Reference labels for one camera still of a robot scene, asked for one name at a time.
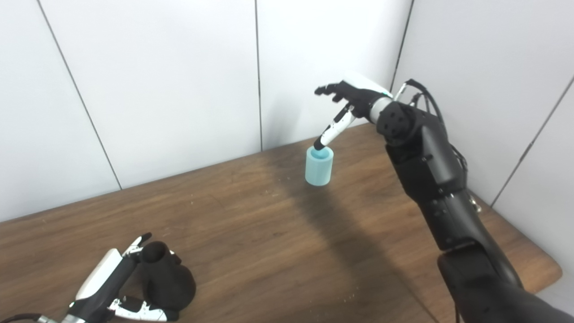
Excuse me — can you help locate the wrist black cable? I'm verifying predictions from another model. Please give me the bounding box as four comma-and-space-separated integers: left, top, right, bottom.
394, 79, 469, 184
0, 313, 43, 323

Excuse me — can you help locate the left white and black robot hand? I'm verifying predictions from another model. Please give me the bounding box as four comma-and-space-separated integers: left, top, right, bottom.
66, 232, 180, 323

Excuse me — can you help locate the black nozzle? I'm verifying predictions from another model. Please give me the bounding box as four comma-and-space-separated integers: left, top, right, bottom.
141, 241, 196, 312

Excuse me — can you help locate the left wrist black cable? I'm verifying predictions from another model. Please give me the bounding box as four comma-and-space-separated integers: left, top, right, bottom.
0, 313, 43, 323

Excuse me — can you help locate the light-blue hose piece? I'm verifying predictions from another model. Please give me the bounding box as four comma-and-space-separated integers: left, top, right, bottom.
305, 145, 335, 186

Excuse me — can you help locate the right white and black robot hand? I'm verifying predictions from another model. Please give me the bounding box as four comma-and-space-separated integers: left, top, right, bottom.
314, 72, 393, 151

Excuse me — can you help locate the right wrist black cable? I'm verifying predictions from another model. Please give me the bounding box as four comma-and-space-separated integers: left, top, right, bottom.
394, 79, 469, 184

